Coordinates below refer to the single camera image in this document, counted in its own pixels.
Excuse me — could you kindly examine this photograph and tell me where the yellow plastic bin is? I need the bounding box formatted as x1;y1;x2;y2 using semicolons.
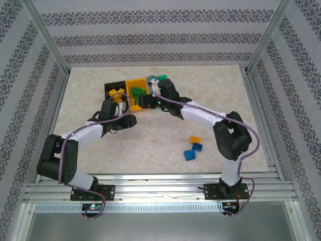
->
124;78;151;111

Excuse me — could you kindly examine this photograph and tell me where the green plastic bin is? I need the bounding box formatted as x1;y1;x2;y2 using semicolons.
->
146;74;169;84

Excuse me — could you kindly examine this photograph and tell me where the black plastic bin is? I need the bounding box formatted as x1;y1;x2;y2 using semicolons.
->
104;80;127;101

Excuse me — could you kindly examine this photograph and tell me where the aluminium side rail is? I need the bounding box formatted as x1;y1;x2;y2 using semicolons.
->
37;72;71;184
241;67;285;180

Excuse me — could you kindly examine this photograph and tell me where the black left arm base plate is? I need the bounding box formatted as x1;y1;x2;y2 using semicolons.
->
70;184;116;202

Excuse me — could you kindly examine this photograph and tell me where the aluminium front rail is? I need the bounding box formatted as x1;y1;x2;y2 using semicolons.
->
24;173;299;204

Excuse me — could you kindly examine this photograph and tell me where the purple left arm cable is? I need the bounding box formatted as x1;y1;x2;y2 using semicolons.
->
57;92;131;220

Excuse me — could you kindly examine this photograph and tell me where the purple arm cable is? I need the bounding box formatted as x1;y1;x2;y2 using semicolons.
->
57;92;131;220
145;74;260;218

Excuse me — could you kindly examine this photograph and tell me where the slotted grey cable duct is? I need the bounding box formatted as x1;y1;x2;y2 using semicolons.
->
33;202;224;213

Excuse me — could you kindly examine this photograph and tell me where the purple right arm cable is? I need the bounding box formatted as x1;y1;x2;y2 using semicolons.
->
145;74;260;218

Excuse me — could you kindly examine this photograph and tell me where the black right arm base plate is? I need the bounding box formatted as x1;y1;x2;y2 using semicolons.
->
204;183;248;201

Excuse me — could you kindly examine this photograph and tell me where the aluminium frame post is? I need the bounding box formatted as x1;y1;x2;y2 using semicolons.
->
246;0;293;74
21;0;70;76

